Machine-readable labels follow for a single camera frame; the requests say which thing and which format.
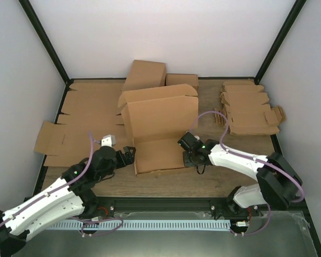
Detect large cardboard box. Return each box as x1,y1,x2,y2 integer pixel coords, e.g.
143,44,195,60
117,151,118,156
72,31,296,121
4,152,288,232
122,60,167,92
118,84,198,177

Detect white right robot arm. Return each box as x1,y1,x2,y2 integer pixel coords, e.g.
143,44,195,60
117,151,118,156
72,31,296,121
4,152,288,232
178,132,304,216

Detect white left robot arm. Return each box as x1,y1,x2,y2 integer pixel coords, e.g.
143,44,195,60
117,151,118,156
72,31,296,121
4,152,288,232
0,146,136,256

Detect small folded cardboard box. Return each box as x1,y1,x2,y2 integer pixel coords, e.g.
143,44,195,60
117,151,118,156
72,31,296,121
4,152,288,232
165,73,199,90

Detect large folded cardboard box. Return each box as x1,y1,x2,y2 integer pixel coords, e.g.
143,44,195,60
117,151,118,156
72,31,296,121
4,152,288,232
122,60,167,92

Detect left stack flat cardboard blanks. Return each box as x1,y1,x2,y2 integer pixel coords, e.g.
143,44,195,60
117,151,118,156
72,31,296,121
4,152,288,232
34,82,132,167

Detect stack flat cardboard blanks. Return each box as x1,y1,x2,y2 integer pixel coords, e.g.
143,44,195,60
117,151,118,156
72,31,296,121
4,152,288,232
215,80,286,135
34,82,132,167

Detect right stack flat cardboard blanks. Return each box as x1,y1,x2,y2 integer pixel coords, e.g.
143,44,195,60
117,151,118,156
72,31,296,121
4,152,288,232
215,80,286,135

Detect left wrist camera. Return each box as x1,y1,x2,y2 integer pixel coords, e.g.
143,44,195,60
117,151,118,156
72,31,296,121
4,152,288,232
100,134,116,147

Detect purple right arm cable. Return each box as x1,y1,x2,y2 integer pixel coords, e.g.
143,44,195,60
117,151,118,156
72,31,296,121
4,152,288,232
188,111,305,238

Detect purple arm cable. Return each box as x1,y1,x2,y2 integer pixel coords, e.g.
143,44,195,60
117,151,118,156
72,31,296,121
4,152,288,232
188,111,305,238
0,130,124,252

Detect black frame base rail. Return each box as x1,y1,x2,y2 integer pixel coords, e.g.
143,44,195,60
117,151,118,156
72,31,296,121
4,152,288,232
24,196,305,219

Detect white slotted cable duct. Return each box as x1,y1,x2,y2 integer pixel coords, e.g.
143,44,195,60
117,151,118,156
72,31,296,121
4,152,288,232
49,220,231,231

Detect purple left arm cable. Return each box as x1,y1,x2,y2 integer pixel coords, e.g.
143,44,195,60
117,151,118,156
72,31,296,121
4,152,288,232
0,130,124,252

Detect left black frame post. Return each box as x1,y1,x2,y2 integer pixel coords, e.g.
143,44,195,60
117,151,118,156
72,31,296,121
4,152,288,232
18,0,70,85

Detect black frame post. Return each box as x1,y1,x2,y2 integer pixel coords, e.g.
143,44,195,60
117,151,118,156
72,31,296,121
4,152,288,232
18,0,70,85
255,0,307,84

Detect right black frame post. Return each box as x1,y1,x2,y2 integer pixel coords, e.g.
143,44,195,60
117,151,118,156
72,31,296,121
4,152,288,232
255,0,307,84

